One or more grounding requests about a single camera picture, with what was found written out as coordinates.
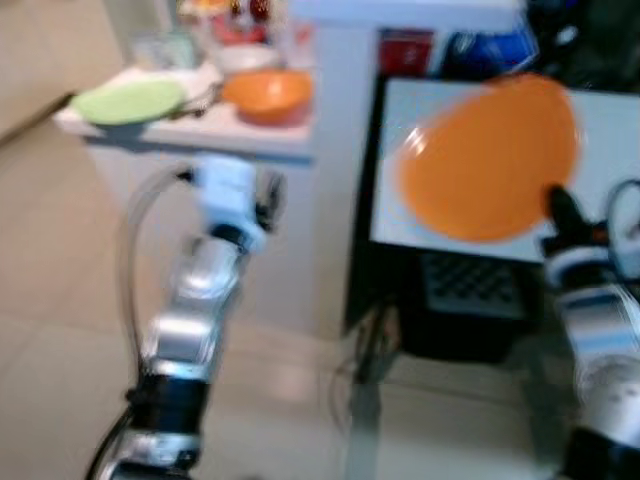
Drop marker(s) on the white bowl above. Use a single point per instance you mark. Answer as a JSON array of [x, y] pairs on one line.
[[245, 60]]

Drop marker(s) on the white dining table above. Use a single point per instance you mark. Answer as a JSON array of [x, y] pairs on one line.
[[610, 130]]

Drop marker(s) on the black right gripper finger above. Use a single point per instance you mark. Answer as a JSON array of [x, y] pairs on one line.
[[560, 205]]

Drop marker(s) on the red box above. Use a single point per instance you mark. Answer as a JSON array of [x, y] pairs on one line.
[[405, 52]]

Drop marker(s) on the green plate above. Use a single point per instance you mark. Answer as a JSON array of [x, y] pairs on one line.
[[128, 101]]

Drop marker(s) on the orange plate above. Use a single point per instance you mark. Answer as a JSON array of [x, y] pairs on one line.
[[485, 160]]

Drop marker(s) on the blue bag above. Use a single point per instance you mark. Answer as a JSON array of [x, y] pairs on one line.
[[500, 50]]

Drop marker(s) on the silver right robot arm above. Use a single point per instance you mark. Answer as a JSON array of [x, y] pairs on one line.
[[600, 340]]

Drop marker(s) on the white kitchen counter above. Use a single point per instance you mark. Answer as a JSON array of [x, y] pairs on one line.
[[200, 230]]

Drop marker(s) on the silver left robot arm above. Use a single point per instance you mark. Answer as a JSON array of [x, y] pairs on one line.
[[190, 300]]

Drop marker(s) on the orange bowl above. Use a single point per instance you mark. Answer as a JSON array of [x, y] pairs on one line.
[[267, 96]]

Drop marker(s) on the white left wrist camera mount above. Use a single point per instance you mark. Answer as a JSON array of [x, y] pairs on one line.
[[225, 190]]

